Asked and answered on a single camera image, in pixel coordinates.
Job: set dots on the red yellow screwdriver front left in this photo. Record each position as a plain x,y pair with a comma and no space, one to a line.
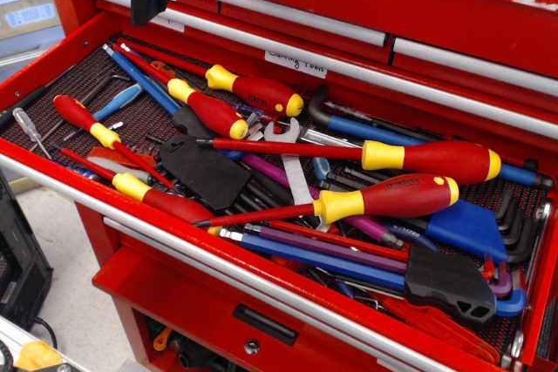
133,184

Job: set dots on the white label cutting tools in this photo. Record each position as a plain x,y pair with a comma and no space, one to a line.
295,64

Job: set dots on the black hex key holder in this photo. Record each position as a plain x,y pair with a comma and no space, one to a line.
208,173
451,283

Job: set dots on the long blue hex key back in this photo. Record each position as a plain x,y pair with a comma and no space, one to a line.
136,74

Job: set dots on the black hex key holder right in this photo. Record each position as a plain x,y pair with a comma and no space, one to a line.
451,283

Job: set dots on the magenta handle tool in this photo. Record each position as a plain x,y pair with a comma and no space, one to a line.
361,222

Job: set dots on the long blue hex key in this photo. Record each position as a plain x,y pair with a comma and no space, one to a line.
136,74
450,283

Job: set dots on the black L hex key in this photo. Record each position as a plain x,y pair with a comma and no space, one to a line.
88,98

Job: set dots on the blue hex key holder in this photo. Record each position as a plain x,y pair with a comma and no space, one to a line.
469,228

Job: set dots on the small red yellow screwdriver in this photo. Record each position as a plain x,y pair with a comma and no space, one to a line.
77,114

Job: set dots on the blue sleeved large hex key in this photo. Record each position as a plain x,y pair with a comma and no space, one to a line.
393,134

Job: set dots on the long purple hex key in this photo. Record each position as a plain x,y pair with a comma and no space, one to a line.
345,260

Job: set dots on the large red yellow screwdriver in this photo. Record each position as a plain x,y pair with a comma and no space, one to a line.
465,162

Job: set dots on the red yellow screwdriver back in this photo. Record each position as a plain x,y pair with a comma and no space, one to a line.
268,95

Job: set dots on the silver open end wrench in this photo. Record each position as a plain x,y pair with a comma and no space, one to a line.
291,163

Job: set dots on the red tool chest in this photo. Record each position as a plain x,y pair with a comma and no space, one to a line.
482,70

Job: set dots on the red yellow screwdriver centre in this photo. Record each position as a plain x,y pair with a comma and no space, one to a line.
405,196

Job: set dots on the open red drawer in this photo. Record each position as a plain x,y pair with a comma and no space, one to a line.
139,248

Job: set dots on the blue handle small screwdriver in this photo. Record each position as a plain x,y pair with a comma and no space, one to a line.
122,99

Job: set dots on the clear handle small screwdriver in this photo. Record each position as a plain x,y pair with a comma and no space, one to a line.
25,123

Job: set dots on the black box on floor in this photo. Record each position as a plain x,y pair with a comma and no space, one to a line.
25,272

